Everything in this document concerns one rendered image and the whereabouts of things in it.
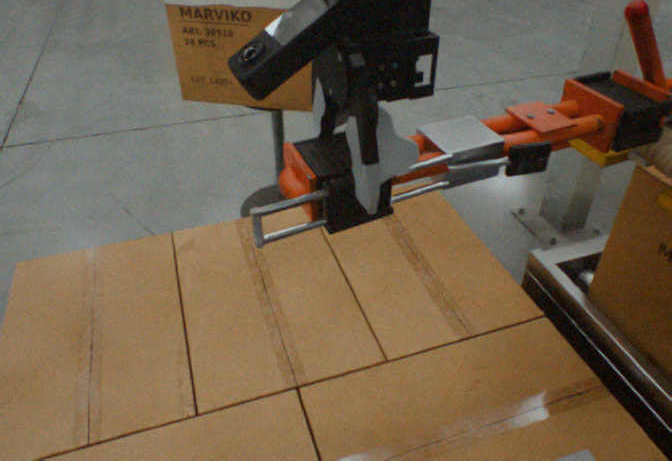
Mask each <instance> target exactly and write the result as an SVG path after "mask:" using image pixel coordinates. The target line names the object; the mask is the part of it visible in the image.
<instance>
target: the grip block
mask: <svg viewBox="0 0 672 461"><path fill-rule="evenodd" d="M610 76H611V72H608V71H605V72H600V73H596V74H590V75H585V76H580V77H576V78H571V79H566V80H565V83H564V87H563V92H562V97H561V101H560V102H564V101H569V100H574V101H576V102H577V104H578V106H579V114H578V115H577V117H575V118H573V119H572V120H574V119H578V118H582V117H586V116H591V115H596V114H599V115H600V116H602V117H603V119H604V121H605V129H604V130H603V132H601V133H600V134H596V135H592V136H588V137H583V138H579V139H580V140H582V141H584V142H585V143H588V144H590V145H591V146H593V147H594V149H596V150H598V151H599V152H601V153H602V154H607V153H608V152H609V150H610V146H612V145H611V143H614V145H613V149H612V151H613V152H615V153H619V152H623V151H626V150H630V149H634V148H637V147H642V145H646V144H649V143H653V142H656V141H658V140H659V138H660V136H661V133H662V131H663V128H661V127H662V124H663V121H664V119H665V116H669V115H670V112H671V110H672V93H669V92H667V91H665V90H663V89H660V88H658V87H656V86H654V85H651V83H649V82H647V81H645V80H642V79H639V78H637V77H635V76H633V75H630V74H628V73H626V72H624V71H621V70H618V69H617V70H614V71H613V74H612V78H611V79H610Z"/></svg>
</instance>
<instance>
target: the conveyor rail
mask: <svg viewBox="0 0 672 461"><path fill-rule="evenodd" d="M608 236H609V235H606V236H602V237H598V238H593V239H589V240H584V241H580V243H576V244H572V245H568V246H564V247H559V248H555V249H551V250H547V251H543V252H544V253H545V254H546V255H547V256H548V257H549V258H550V260H551V261H552V262H553V263H554V264H555V265H556V266H557V267H558V268H559V269H560V270H561V271H562V272H563V273H565V274H566V275H567V276H568V277H569V278H570V280H571V281H572V282H573V283H574V284H575V285H576V286H580V285H579V284H578V283H577V276H578V275H579V274H580V273H581V272H582V271H584V270H586V269H592V270H593V271H594V272H595V271H596V269H597V266H598V264H599V260H600V258H601V255H602V252H603V250H604V247H605V245H606V241H607V238H608Z"/></svg>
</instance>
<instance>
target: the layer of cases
mask: <svg viewBox="0 0 672 461"><path fill-rule="evenodd" d="M390 206H392V207H393V208H394V214H393V215H389V216H386V217H383V218H380V219H377V220H373V222H370V223H367V224H364V225H360V226H356V227H353V228H350V229H347V230H344V231H340V232H337V233H334V234H329V233H328V231H327V230H326V229H324V227H323V226H322V227H319V228H316V229H313V230H310V231H306V232H302V233H299V234H296V235H293V236H289V238H286V239H283V240H279V241H276V242H272V243H269V244H266V245H265V246H264V247H262V248H256V247H255V245H254V242H253V239H254V233H253V225H252V218H251V216H250V217H245V218H239V219H234V220H229V222H223V223H217V224H212V225H206V226H201V227H196V228H191V229H185V230H180V231H175V232H173V236H174V242H173V237H172V233H171V232H169V233H163V234H158V235H153V236H147V237H142V238H137V239H132V241H126V242H121V243H115V244H110V245H104V246H99V247H94V248H89V249H83V250H78V251H73V252H68V253H61V254H56V255H51V256H46V257H41V258H35V259H30V260H25V261H20V262H17V265H16V270H15V274H14V279H13V283H11V287H12V288H10V293H9V297H8V302H7V307H6V312H5V316H4V320H3V326H2V330H1V335H0V461H554V460H557V459H560V458H563V457H566V456H570V455H573V454H576V453H579V452H582V450H585V449H588V450H589V451H590V452H592V455H593V456H594V458H595V459H596V460H597V461H669V459H668V458H667V457H666V456H664V455H663V454H662V452H661V451H660V450H659V449H658V448H657V447H656V445H655V444H654V443H653V442H652V441H651V440H650V437H649V436H648V435H647V434H646V433H645V432H644V431H643V429H642V428H641V427H640V426H639V425H638V424H637V422H636V421H634V420H633V419H632V418H631V417H630V415H629V414H628V413H627V411H626V410H625V409H624V407H623V406H622V405H621V404H620V403H619V402H618V400H617V399H616V398H615V397H614V396H613V395H612V393H611V392H610V391H609V390H608V389H607V388H606V385H605V384H604V383H602V382H601V381H600V380H599V378H598V377H597V376H596V375H595V374H594V373H593V372H592V370H591V369H590V368H589V367H588V366H587V365H586V363H585V362H584V360H583V359H582V358H581V357H580V355H579V354H578V353H577V352H576V351H575V350H574V348H572V347H571V346H570V345H569V344H568V343H567V341H566V340H565V339H564V337H563V336H562V335H561V333H560V332H559V331H558V330H557V329H556V328H555V326H554V325H553V324H552V323H551V322H550V321H549V319H548V318H543V317H544V314H543V313H542V312H541V310H540V309H539V308H538V307H537V306H536V305H535V303H534V302H533V301H532V300H531V299H530V298H529V296H528V294H527V293H526V292H525V291H524V290H523V288H522V287H520V286H519V285H518V284H517V283H516V281H515V280H514V279H513V278H512V277H511V275H510V273H509V272H508V271H507V270H506V269H505V268H504V266H503V265H502V264H501V263H500V262H498V261H497V259H496V258H495V256H494V255H493V254H492V253H491V251H490V250H489V249H488V248H487V247H486V246H485V245H484V243H483V242H482V241H481V240H480V238H478V237H477V235H476V234H475V233H474V232H473V231H472V230H471V228H470V227H469V226H468V225H467V224H466V223H465V220H464V219H463V218H462V217H461V216H459V215H458V213H457V212H456V211H455V210H454V209H453V208H452V206H451V205H450V203H449V202H448V201H447V200H446V198H445V197H444V196H443V195H441V194H440V193H439V191H438V190H437V191H433V192H430V193H427V194H423V195H420V196H417V197H413V198H410V199H406V200H403V201H400V202H397V203H394V205H390ZM174 244H175V246H174Z"/></svg>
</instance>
